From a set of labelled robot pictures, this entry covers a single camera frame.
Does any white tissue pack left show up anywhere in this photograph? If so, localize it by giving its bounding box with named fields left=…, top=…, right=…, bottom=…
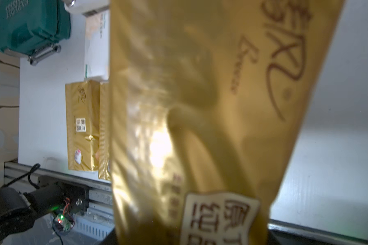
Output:
left=84, top=10, right=110, bottom=81

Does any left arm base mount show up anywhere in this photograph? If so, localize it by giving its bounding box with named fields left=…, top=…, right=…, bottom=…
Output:
left=38, top=175, right=90, bottom=213

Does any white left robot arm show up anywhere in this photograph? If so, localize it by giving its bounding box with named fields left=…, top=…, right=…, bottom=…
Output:
left=0, top=183, right=64, bottom=243

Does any small circuit board left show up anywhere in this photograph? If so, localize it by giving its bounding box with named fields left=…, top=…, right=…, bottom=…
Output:
left=52, top=213, right=73, bottom=235

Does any green plastic container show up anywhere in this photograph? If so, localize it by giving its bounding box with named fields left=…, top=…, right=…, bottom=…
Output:
left=0, top=0, right=72, bottom=56

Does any gold tissue pack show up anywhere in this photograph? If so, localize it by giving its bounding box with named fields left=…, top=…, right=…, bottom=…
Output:
left=65, top=80, right=101, bottom=172
left=98, top=82, right=111, bottom=181
left=109, top=1, right=344, bottom=245

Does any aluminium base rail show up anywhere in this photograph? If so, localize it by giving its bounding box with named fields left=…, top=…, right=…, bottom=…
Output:
left=3, top=159, right=368, bottom=245

